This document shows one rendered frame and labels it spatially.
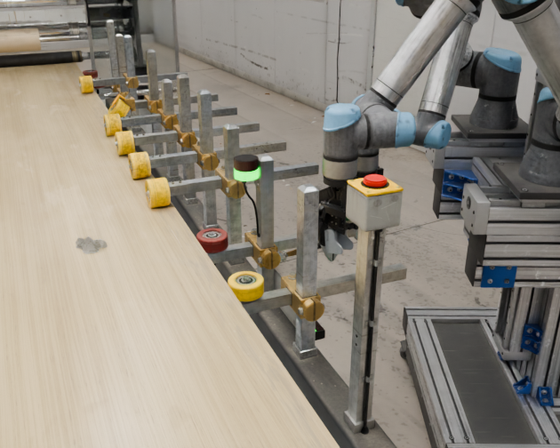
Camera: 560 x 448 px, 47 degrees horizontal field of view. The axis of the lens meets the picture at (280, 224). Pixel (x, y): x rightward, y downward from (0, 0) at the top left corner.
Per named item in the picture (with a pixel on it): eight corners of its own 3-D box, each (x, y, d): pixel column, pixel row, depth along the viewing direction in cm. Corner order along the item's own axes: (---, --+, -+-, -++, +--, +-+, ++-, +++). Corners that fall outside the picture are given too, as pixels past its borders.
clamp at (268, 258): (261, 245, 175) (261, 229, 173) (281, 268, 164) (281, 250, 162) (243, 249, 173) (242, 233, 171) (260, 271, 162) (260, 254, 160)
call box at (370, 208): (379, 214, 115) (381, 173, 112) (400, 229, 109) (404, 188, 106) (344, 220, 112) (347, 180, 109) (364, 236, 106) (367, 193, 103)
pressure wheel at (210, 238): (223, 262, 171) (221, 224, 167) (233, 276, 165) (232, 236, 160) (195, 268, 169) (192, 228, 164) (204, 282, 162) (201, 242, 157)
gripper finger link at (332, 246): (338, 272, 143) (339, 235, 139) (318, 262, 147) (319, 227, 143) (347, 268, 145) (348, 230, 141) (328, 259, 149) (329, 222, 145)
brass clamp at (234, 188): (233, 181, 192) (232, 165, 190) (248, 197, 181) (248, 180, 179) (213, 184, 190) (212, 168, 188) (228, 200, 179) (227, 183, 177)
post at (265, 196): (269, 317, 177) (268, 152, 157) (274, 324, 174) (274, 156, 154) (258, 320, 176) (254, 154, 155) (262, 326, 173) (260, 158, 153)
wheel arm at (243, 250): (349, 234, 181) (350, 220, 180) (356, 239, 179) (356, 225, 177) (203, 262, 166) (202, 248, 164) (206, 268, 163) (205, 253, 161)
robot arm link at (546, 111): (565, 131, 165) (575, 78, 159) (596, 147, 153) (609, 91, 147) (522, 132, 163) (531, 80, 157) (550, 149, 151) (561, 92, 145)
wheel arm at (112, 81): (186, 77, 324) (186, 70, 322) (188, 78, 321) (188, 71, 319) (84, 85, 306) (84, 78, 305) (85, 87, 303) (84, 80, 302)
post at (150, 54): (163, 160, 279) (153, 48, 259) (164, 163, 276) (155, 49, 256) (155, 161, 278) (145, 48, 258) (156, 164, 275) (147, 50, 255)
